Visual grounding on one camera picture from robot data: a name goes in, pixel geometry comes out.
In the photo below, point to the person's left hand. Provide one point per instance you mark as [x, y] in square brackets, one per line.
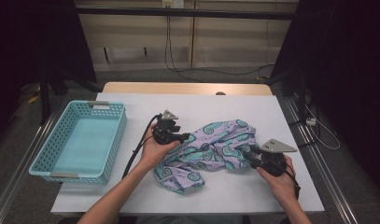
[153, 152]

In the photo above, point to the yellow tape strip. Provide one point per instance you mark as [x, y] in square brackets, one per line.
[32, 99]

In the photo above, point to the white foam mat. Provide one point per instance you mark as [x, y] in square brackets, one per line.
[225, 105]

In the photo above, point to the white plug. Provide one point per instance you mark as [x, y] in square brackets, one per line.
[311, 121]

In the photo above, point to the metal floor rail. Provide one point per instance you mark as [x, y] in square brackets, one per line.
[326, 174]
[27, 165]

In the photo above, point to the black horizontal bar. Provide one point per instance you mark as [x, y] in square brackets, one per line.
[178, 13]

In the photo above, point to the turquoise plastic basket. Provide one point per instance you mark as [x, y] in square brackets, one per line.
[85, 140]

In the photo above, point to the person's right hand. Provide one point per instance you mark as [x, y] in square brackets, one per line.
[282, 186]

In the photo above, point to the black metal stand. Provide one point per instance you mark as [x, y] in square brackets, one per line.
[301, 93]

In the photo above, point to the white wall socket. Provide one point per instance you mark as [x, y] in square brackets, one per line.
[177, 3]

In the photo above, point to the black tripod stand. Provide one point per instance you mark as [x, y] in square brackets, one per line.
[44, 93]

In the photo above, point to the purple seahorse print swimsuit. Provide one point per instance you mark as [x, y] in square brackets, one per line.
[209, 149]

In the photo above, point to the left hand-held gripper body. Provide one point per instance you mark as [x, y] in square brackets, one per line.
[166, 132]

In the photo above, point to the black curtain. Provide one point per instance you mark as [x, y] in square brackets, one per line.
[349, 62]
[29, 37]

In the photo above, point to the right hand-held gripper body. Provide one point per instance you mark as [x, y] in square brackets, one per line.
[271, 161]

